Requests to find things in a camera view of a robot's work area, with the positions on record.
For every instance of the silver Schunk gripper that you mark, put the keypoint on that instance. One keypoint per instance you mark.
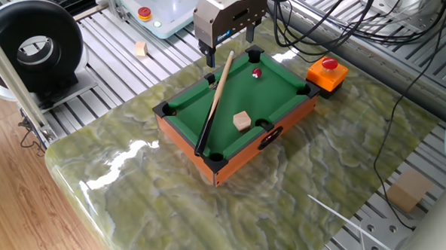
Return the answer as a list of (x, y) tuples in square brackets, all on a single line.
[(226, 23)]

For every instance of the wooden pool cue black butt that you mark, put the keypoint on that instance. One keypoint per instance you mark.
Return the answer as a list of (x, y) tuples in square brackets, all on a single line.
[(221, 83)]

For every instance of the dark red pool ball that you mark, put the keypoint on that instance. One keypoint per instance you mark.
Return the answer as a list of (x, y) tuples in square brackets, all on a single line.
[(257, 73)]

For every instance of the mini green pool table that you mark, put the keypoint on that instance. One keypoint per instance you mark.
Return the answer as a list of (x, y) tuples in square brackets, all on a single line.
[(244, 97)]

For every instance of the white teach pendant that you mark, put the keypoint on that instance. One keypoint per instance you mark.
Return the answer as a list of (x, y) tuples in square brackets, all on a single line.
[(169, 10)]

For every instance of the small wooden cube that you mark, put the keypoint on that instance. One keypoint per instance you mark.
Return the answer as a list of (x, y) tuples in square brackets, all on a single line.
[(141, 48)]

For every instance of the orange emergency stop button box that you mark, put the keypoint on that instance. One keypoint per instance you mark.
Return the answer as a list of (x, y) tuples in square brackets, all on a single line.
[(326, 77)]

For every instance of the green marble pattern board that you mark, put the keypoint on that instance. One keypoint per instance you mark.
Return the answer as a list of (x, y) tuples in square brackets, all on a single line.
[(212, 216)]

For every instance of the brown cardboard box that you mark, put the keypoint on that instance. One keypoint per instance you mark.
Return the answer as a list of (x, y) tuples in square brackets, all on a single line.
[(408, 190)]

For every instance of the aluminium frame post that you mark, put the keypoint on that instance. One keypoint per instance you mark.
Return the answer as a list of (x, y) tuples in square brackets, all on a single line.
[(21, 90), (114, 5)]

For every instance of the aluminium bracket plate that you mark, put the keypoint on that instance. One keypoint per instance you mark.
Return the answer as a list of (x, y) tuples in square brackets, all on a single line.
[(382, 235)]

